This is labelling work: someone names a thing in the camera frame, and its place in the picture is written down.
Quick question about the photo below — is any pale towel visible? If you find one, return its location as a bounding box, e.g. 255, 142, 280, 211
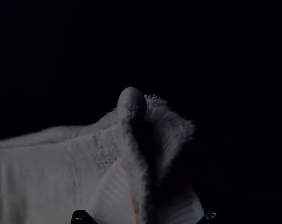
0, 93, 196, 224

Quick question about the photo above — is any black mat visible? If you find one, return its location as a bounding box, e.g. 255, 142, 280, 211
0, 0, 282, 224

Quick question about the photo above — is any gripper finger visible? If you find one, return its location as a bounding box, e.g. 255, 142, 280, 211
72, 86, 144, 224
136, 90, 217, 224

